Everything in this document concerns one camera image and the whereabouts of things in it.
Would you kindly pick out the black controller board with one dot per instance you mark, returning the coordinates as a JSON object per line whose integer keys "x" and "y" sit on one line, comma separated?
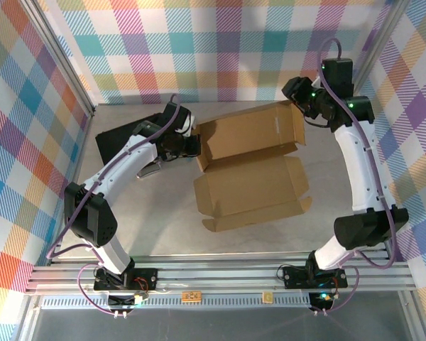
{"x": 321, "y": 300}
{"x": 122, "y": 300}

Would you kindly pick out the cream wooden block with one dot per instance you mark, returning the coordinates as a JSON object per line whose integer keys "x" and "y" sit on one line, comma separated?
{"x": 268, "y": 297}

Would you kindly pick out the aluminium frame rails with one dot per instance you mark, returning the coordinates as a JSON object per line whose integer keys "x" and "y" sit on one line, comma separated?
{"x": 216, "y": 275}

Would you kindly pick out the brown cardboard paper box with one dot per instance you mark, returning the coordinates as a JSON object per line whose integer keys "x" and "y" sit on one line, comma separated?
{"x": 252, "y": 184}

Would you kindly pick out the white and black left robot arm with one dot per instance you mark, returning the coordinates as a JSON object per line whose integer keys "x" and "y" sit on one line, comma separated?
{"x": 128, "y": 163}

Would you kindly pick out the orange wooden tag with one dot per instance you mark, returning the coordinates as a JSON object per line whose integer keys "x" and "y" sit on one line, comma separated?
{"x": 191, "y": 296}

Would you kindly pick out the aluminium side rail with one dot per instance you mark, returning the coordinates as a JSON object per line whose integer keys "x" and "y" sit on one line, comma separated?
{"x": 77, "y": 160}

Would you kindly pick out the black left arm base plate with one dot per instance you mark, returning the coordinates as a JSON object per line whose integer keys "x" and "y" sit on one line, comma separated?
{"x": 143, "y": 273}

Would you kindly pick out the aluminium frame post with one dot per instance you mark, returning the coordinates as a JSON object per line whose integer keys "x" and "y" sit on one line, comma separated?
{"x": 60, "y": 53}
{"x": 372, "y": 53}

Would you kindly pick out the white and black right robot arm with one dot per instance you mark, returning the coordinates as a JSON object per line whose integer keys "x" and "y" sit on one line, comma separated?
{"x": 362, "y": 170}

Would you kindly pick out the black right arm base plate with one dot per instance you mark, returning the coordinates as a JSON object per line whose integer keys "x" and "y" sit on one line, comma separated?
{"x": 294, "y": 277}

